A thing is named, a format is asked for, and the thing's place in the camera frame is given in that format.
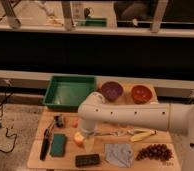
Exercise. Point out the red bowl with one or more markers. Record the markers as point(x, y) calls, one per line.
point(141, 94)

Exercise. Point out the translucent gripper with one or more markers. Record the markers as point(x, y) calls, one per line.
point(88, 142)

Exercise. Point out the green sponge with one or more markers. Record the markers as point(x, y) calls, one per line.
point(58, 145)

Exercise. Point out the wooden cutting board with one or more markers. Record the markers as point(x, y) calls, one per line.
point(67, 162)

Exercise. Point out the green plastic tray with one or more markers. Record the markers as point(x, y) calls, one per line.
point(68, 92)

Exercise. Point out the black handled knife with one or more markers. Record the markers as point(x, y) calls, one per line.
point(46, 141)

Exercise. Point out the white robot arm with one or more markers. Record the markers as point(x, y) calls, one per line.
point(175, 118)

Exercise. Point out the yellow red apple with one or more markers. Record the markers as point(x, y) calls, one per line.
point(78, 139)

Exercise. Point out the black rectangular block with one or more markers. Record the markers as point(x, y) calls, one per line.
point(87, 160)

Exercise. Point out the orange carrot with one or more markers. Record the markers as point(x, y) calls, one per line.
point(75, 123)

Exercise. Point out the metal fork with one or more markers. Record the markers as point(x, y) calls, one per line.
point(117, 133)

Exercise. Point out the purple bowl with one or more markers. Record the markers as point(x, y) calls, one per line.
point(111, 90)

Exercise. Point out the grey blue cloth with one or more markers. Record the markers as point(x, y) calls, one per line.
point(120, 155)

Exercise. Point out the yellow banana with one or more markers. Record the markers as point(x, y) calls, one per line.
point(139, 135)

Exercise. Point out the bunch of dark grapes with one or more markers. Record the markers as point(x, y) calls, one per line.
point(156, 151)

